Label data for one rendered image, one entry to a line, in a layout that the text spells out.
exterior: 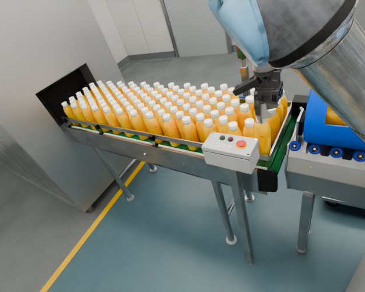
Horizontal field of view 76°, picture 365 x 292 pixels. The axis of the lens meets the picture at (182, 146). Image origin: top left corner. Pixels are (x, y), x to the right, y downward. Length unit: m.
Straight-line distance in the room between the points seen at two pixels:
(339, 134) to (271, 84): 0.30
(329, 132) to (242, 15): 0.74
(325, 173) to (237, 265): 0.97
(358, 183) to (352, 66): 0.83
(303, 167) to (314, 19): 0.88
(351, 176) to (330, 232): 0.91
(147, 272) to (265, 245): 0.88
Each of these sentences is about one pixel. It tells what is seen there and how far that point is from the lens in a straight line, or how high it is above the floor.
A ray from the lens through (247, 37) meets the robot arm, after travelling 0.29.
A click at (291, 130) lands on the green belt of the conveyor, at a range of 1.29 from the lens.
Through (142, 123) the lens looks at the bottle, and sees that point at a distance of 1.39.
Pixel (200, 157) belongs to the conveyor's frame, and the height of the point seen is 0.90.
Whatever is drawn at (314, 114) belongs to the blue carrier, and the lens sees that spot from 0.95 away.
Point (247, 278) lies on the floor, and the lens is 1.80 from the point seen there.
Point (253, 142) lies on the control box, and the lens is 0.91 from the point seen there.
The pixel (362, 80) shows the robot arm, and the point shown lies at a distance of 0.37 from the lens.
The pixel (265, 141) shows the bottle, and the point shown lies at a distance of 1.00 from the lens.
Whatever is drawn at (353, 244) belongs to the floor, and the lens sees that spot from 1.98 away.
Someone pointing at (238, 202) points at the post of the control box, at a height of 0.73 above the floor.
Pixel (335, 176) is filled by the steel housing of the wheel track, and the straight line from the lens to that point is 1.14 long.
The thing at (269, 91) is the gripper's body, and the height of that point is 1.28.
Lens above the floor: 1.70
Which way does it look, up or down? 39 degrees down
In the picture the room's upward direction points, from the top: 20 degrees counter-clockwise
